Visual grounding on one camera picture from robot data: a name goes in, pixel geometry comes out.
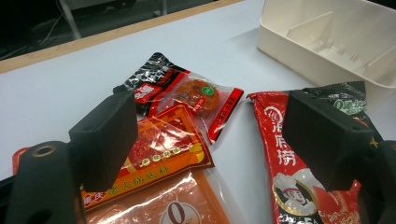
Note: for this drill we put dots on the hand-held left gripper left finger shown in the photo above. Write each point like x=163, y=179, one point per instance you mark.
x=106, y=140

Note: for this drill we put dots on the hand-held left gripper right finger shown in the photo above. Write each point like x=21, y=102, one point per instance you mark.
x=323, y=140

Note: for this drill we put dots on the long red seasoning packet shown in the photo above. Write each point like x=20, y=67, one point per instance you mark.
x=280, y=146

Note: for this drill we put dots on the black seasoning packet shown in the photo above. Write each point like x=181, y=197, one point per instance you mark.
x=345, y=96

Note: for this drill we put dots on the red and orange seasoning packet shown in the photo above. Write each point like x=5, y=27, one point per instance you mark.
x=162, y=140

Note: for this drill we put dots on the cream plastic storage box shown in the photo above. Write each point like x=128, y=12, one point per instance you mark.
x=311, y=25

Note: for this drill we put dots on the white paper sheet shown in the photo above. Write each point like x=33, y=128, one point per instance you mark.
x=77, y=93

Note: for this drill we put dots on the small black and red snack packet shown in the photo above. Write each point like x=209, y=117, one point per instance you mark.
x=193, y=96

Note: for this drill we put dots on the clear orange seasoning packet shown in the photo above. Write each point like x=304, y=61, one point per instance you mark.
x=186, y=199

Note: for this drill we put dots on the wooden table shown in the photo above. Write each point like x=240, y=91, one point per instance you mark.
x=93, y=39

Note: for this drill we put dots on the grey metal stand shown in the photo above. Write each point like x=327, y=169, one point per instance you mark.
x=70, y=18

